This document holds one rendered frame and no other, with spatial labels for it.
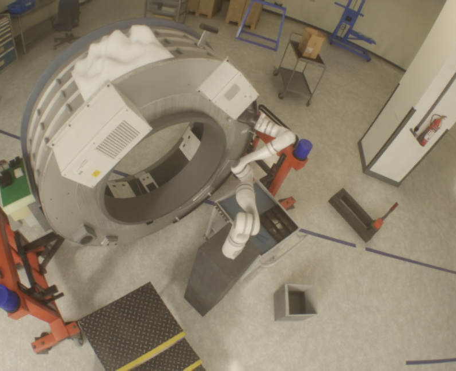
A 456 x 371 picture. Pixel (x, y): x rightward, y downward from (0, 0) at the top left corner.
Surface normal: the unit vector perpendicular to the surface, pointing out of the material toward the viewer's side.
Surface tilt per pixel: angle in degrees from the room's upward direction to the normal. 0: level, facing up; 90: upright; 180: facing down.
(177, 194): 22
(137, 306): 0
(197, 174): 52
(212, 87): 47
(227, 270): 0
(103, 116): 35
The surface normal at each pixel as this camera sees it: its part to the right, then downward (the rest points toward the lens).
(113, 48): 0.31, 0.48
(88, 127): -0.27, -0.27
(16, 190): 0.21, -0.59
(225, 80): -0.43, -0.12
